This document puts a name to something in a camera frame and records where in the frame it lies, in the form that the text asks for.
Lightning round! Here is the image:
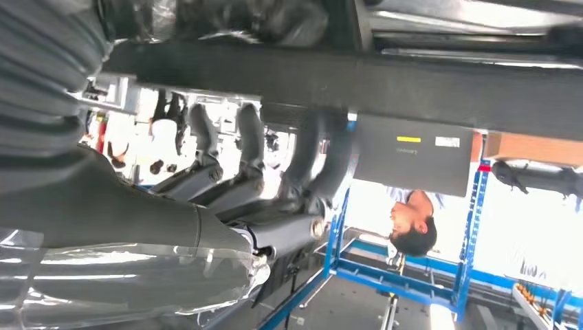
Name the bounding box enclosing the person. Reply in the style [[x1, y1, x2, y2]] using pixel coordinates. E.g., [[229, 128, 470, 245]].
[[107, 141, 131, 171], [386, 186, 446, 257], [148, 89, 188, 176]]

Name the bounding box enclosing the small black device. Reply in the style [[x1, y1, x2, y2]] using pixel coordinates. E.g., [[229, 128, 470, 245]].
[[492, 160, 583, 199]]

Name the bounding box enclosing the brown cardboard box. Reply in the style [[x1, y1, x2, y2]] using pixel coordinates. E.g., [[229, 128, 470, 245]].
[[471, 132, 583, 167]]

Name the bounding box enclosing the blue warehouse shelving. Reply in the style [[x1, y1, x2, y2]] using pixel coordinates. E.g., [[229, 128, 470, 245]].
[[257, 159, 583, 330]]

